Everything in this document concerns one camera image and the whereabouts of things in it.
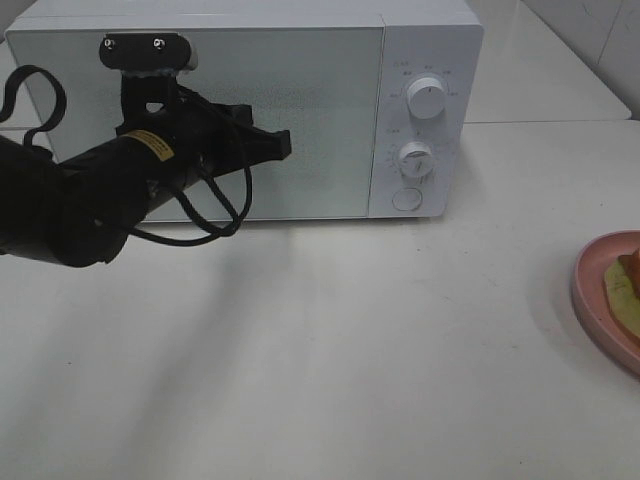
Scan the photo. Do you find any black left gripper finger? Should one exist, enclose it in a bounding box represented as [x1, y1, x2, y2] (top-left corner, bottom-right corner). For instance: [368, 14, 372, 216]
[211, 103, 253, 127]
[238, 127, 292, 165]

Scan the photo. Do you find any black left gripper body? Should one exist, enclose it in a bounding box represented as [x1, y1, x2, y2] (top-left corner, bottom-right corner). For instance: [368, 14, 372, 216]
[116, 84, 249, 188]

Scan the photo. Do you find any white microwave door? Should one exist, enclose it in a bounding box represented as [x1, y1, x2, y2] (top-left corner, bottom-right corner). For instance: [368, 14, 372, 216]
[9, 28, 382, 220]

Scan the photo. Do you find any white timer knob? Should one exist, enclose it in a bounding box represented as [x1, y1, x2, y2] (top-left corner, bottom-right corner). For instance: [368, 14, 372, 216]
[397, 142, 435, 179]

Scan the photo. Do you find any round white door button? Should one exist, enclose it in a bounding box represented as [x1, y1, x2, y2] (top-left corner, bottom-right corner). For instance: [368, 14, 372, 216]
[392, 188, 423, 212]

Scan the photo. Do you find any toast sandwich with filling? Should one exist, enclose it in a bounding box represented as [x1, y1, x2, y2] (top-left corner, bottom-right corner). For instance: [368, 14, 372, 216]
[604, 249, 639, 343]

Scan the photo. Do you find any pink round plate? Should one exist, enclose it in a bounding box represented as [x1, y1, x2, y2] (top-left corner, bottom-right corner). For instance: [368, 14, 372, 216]
[571, 230, 639, 378]

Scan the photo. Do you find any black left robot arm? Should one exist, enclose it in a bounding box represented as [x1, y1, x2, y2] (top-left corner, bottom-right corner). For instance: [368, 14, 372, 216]
[1, 87, 291, 268]

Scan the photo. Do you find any white microwave oven body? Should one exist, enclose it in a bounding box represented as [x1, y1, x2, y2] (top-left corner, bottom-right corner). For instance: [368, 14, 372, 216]
[5, 1, 483, 218]

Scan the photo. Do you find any white upper power knob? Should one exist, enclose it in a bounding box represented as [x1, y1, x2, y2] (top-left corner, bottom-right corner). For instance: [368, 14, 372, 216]
[406, 75, 447, 120]

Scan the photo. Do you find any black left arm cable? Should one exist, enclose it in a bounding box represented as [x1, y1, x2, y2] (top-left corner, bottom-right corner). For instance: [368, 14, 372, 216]
[0, 64, 254, 249]

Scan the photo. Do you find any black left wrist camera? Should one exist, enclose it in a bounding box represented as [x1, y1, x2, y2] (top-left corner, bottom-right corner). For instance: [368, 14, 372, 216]
[99, 32, 198, 120]

